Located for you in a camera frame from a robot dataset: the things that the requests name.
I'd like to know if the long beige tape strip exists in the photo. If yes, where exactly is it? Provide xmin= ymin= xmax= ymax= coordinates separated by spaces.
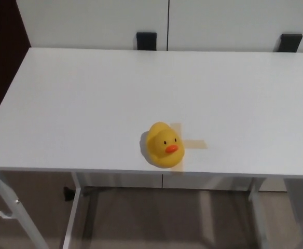
xmin=170 ymin=122 xmax=186 ymax=174

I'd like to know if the black rectangular bracket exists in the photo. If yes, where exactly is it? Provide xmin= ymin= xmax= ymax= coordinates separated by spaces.
xmin=135 ymin=32 xmax=158 ymax=51
xmin=279 ymin=33 xmax=303 ymax=53

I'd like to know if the white desk leg with hook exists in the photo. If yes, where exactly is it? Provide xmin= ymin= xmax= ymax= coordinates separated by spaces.
xmin=0 ymin=171 xmax=50 ymax=249

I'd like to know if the yellow rubber duck toy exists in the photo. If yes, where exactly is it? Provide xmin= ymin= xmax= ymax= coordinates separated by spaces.
xmin=145 ymin=121 xmax=186 ymax=170

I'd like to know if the small black floor object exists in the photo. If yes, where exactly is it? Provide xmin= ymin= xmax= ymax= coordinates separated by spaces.
xmin=62 ymin=185 xmax=76 ymax=202

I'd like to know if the short beige tape strip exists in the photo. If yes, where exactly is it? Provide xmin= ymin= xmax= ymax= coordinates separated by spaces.
xmin=182 ymin=139 xmax=210 ymax=151

